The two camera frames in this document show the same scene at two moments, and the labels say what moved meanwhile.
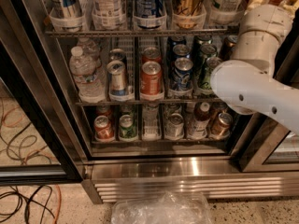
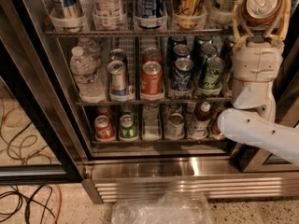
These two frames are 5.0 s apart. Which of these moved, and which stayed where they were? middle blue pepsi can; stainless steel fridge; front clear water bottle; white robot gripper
Moved: white robot gripper
Stayed: front clear water bottle; stainless steel fridge; middle blue pepsi can
